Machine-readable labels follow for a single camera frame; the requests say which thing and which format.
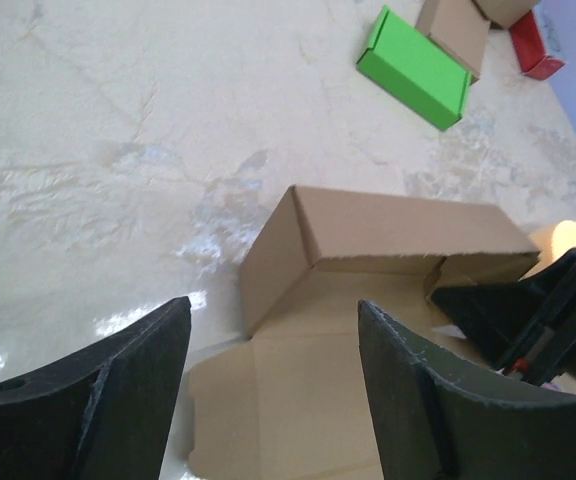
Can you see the flat small cardboard box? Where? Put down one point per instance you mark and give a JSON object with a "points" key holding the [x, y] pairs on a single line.
{"points": [[459, 29]]}

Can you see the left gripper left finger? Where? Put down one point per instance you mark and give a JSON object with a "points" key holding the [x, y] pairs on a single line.
{"points": [[103, 412]]}

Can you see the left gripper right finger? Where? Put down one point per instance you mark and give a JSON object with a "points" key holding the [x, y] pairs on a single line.
{"points": [[437, 415]]}

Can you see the small cardboard cube box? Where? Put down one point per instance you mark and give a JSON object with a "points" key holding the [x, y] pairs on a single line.
{"points": [[505, 13]]}

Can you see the red white box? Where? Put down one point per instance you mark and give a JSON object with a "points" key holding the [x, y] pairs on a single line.
{"points": [[537, 46]]}

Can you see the green flat box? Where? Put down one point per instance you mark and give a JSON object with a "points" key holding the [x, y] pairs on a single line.
{"points": [[414, 70]]}

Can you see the brown cardboard box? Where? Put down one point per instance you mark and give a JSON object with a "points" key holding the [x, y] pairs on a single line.
{"points": [[290, 402]]}

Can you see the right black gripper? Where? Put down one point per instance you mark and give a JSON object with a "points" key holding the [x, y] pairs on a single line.
{"points": [[528, 326]]}

